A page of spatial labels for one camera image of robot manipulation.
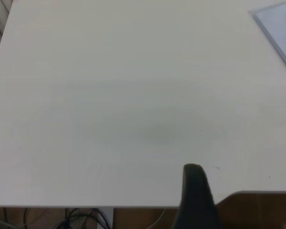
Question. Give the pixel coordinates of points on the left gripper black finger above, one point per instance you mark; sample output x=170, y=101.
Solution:
x=195, y=200

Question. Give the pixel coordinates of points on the clear zip bag green zipper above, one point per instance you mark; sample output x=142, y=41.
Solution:
x=276, y=26

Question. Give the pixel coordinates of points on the white table leg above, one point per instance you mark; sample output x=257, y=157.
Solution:
x=107, y=218

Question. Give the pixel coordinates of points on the pale grey sheet inside bag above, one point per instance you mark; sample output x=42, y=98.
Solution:
x=282, y=21

